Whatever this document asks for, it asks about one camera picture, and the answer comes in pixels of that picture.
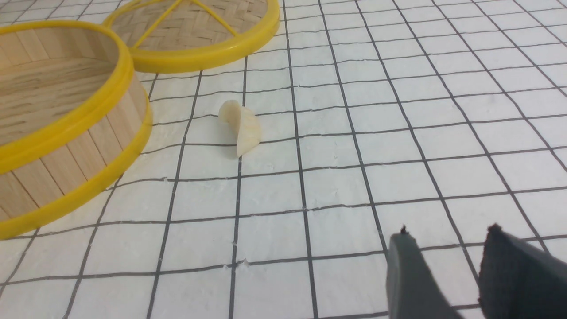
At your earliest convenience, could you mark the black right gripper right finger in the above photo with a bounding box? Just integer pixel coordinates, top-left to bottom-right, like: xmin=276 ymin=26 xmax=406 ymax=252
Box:
xmin=479 ymin=224 xmax=567 ymax=319

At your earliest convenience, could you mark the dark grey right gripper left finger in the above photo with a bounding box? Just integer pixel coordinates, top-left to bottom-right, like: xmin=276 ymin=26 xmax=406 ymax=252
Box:
xmin=385 ymin=226 xmax=462 ymax=319

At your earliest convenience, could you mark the white dumpling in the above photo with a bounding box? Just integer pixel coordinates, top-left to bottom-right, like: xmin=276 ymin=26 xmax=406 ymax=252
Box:
xmin=218 ymin=100 xmax=262 ymax=158

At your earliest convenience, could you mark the woven bamboo steamer lid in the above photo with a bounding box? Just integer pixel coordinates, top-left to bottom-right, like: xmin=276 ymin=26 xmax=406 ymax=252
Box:
xmin=103 ymin=0 xmax=280 ymax=74

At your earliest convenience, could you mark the bamboo steamer tray yellow rim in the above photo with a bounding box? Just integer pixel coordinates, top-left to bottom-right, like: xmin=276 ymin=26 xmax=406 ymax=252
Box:
xmin=0 ymin=20 xmax=153 ymax=240

